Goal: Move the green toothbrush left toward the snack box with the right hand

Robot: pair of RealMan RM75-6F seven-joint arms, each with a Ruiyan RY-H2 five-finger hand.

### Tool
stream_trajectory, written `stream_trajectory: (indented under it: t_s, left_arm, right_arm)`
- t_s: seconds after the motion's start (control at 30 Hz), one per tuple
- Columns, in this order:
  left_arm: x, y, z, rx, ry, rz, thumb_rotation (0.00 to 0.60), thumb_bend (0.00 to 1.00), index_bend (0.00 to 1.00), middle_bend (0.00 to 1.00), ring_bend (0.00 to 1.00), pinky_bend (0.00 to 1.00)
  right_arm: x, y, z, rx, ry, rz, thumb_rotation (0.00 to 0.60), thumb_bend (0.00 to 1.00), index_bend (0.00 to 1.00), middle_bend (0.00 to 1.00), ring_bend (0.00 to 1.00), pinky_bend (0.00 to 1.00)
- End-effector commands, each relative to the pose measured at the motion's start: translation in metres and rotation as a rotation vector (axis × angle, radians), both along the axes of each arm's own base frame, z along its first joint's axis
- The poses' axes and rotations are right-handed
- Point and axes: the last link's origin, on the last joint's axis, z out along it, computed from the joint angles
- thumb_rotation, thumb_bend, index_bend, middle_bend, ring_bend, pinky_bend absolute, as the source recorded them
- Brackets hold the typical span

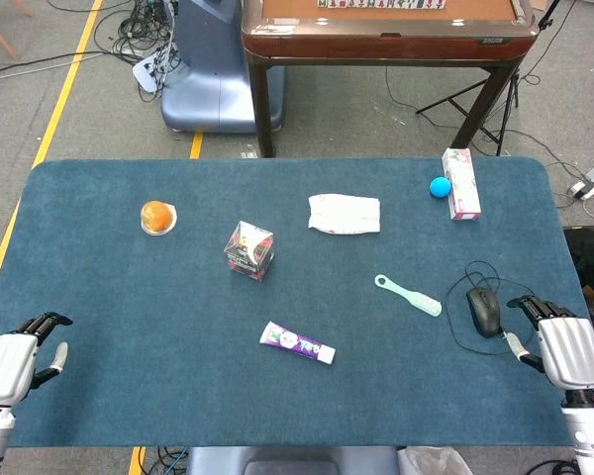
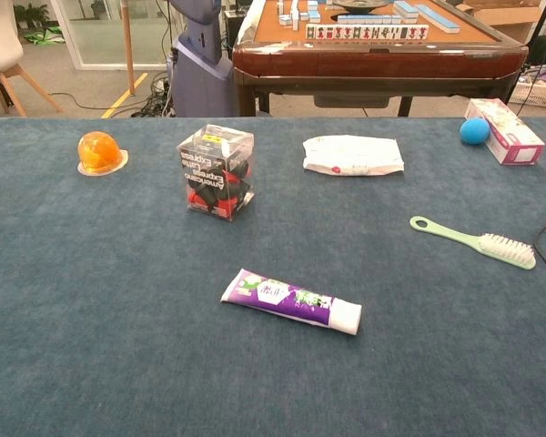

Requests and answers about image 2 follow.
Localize light green brush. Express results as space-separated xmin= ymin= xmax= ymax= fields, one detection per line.
xmin=409 ymin=215 xmax=538 ymax=271

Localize purple robot base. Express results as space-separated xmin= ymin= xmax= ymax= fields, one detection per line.
xmin=167 ymin=0 xmax=240 ymax=118

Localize clear box of coffee capsules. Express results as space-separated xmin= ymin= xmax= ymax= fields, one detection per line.
xmin=177 ymin=123 xmax=256 ymax=223

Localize purple white toothpaste tube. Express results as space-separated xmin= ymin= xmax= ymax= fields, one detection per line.
xmin=220 ymin=268 xmax=363 ymax=337

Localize white tissue pack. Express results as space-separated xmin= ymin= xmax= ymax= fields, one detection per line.
xmin=302 ymin=135 xmax=406 ymax=176

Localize orange jelly cup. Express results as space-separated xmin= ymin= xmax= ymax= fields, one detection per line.
xmin=76 ymin=130 xmax=130 ymax=176

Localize brown mahjong table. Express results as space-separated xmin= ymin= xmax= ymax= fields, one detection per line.
xmin=231 ymin=0 xmax=530 ymax=118

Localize row of mahjong tiles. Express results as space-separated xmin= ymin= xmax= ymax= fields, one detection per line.
xmin=305 ymin=23 xmax=430 ymax=41

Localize blue ball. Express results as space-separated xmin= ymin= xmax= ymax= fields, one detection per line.
xmin=459 ymin=117 xmax=491 ymax=147

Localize wooden pole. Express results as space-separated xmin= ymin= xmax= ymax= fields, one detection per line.
xmin=120 ymin=0 xmax=137 ymax=97

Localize pink white carton box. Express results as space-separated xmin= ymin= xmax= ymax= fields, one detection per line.
xmin=463 ymin=97 xmax=546 ymax=167

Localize white plastic basket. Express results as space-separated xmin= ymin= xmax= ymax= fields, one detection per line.
xmin=509 ymin=72 xmax=546 ymax=110

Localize cardboard box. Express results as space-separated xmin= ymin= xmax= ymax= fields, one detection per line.
xmin=459 ymin=0 xmax=546 ymax=45

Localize green potted plant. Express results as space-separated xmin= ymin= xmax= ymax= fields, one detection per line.
xmin=13 ymin=3 xmax=50 ymax=30

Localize white wooden-legged chair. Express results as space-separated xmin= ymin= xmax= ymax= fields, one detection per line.
xmin=0 ymin=0 xmax=65 ymax=118

